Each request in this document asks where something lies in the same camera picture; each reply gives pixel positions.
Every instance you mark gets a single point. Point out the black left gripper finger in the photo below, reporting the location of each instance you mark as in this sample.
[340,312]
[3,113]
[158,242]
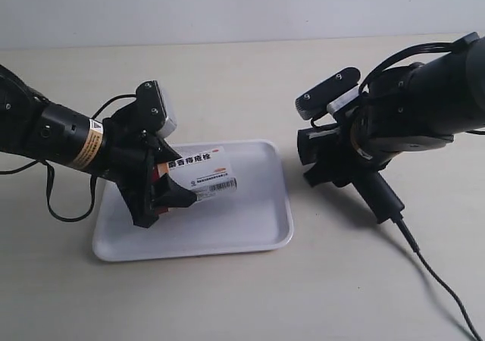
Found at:
[166,193]
[160,150]

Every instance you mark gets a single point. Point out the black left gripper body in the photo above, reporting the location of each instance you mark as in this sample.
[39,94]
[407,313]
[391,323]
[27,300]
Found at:
[129,164]

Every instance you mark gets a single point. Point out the white plastic tray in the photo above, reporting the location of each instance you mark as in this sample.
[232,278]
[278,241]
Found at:
[254,218]

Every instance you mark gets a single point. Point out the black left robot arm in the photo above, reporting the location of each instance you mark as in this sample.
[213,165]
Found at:
[34,127]

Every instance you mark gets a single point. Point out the black handheld barcode scanner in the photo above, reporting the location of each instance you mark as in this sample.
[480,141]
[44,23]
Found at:
[363,182]

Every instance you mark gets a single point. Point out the white red medicine box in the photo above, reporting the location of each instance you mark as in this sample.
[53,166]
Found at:
[207,173]

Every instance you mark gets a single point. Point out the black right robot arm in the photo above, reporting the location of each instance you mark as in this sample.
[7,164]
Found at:
[416,100]

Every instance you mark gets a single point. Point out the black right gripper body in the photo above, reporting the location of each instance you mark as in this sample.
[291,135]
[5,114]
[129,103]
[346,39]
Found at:
[361,139]

